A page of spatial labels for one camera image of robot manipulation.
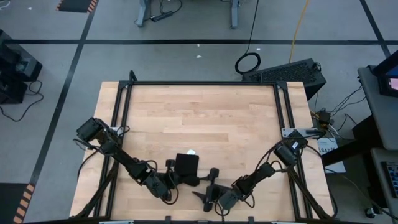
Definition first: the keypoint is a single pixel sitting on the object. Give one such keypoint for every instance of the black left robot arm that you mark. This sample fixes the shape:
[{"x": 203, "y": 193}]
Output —
[{"x": 127, "y": 160}]

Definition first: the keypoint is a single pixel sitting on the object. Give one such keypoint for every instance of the black equipment case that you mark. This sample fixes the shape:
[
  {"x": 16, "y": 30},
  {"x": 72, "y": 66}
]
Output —
[{"x": 12, "y": 62}]

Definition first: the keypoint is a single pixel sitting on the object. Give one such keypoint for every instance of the black aluminium table frame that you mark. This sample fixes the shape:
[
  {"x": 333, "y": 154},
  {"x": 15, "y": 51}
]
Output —
[{"x": 202, "y": 83}]

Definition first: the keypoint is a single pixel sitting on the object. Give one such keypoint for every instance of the black cloth napkin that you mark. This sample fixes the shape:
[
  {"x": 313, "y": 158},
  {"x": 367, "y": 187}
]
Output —
[{"x": 186, "y": 168}]

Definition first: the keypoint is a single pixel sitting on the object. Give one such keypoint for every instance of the grey side table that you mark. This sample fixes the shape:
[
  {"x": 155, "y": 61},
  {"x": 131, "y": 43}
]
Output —
[{"x": 382, "y": 118}]

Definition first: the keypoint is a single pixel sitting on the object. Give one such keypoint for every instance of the black desk base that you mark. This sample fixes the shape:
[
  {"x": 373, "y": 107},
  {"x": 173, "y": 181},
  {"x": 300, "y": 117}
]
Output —
[{"x": 363, "y": 133}]

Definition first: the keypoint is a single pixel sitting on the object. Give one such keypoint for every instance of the black keyboard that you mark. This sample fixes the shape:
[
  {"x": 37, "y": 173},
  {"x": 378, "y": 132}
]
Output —
[{"x": 392, "y": 179}]

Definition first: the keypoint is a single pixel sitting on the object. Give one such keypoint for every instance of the grey desk leg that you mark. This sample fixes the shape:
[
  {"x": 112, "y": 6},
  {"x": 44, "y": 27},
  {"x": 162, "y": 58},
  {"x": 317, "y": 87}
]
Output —
[
  {"x": 142, "y": 14},
  {"x": 234, "y": 15}
]

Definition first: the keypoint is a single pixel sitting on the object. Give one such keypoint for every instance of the white paper sheet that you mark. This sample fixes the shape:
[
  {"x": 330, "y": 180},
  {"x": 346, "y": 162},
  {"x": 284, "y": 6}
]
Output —
[{"x": 331, "y": 146}]

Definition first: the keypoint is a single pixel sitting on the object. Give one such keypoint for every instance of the black power strip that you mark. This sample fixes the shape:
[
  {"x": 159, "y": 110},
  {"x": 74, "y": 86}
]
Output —
[{"x": 161, "y": 16}]

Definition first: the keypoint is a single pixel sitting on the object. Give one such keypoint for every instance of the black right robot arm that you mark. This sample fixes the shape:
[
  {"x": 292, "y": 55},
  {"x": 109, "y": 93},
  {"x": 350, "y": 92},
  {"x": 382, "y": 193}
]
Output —
[{"x": 258, "y": 175}]

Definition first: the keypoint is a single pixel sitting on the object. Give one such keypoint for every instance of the black monitor with blue screen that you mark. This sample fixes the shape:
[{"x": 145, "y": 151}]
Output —
[{"x": 388, "y": 81}]

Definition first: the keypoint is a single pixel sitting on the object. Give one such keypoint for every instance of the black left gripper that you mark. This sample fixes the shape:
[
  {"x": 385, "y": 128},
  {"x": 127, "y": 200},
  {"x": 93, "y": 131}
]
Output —
[{"x": 161, "y": 186}]

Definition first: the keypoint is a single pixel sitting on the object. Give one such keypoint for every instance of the black power adapter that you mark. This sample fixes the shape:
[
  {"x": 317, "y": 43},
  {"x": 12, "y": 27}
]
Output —
[{"x": 324, "y": 117}]

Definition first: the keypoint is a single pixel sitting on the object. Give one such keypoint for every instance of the black perforated computer tower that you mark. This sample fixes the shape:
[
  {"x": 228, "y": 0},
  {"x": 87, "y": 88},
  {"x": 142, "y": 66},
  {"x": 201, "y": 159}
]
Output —
[{"x": 286, "y": 73}]

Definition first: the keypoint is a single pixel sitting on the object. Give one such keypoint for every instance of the black hazard striped mat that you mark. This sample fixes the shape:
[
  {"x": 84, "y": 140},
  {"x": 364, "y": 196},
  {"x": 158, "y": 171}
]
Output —
[
  {"x": 76, "y": 5},
  {"x": 9, "y": 202}
]

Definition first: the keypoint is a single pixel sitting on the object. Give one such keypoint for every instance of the grey desk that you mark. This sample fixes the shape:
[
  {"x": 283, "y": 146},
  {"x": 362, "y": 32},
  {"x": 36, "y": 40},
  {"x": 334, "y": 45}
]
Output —
[{"x": 377, "y": 186}]

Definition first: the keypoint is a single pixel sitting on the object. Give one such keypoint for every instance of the black caster wheel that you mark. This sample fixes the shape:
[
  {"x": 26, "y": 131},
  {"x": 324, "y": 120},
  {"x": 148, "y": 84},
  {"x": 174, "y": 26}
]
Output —
[{"x": 370, "y": 213}]

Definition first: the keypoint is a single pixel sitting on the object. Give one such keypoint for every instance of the silver edge bracket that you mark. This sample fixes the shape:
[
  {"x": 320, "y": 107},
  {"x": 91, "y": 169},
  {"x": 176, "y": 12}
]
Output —
[
  {"x": 289, "y": 222},
  {"x": 116, "y": 222}
]

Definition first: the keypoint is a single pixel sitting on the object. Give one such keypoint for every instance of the silver mounting plate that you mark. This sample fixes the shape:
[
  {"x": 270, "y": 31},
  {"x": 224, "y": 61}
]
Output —
[
  {"x": 115, "y": 129},
  {"x": 286, "y": 132}
]

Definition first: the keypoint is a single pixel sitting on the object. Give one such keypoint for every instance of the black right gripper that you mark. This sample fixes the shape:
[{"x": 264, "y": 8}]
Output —
[{"x": 222, "y": 194}]

